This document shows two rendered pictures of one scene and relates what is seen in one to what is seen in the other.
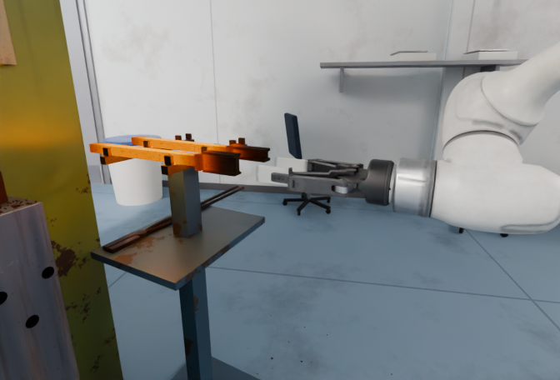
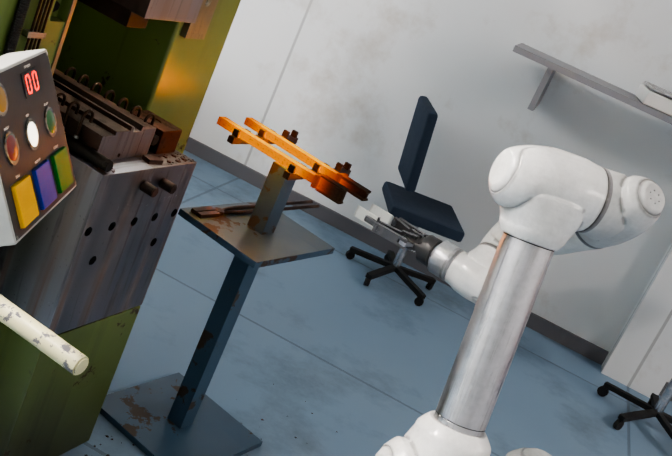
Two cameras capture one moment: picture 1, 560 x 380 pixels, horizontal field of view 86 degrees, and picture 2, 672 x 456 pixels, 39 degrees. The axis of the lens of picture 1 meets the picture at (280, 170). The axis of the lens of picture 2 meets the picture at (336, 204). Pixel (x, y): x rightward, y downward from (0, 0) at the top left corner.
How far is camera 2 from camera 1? 185 cm
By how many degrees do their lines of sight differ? 3
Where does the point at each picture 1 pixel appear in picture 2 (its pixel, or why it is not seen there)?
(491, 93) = not seen: hidden behind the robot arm
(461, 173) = (466, 261)
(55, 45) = (227, 19)
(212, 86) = not seen: outside the picture
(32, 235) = (183, 183)
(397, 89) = (637, 143)
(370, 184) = (420, 248)
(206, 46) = not seen: outside the picture
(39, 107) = (194, 70)
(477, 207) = (463, 281)
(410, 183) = (440, 256)
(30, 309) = (157, 233)
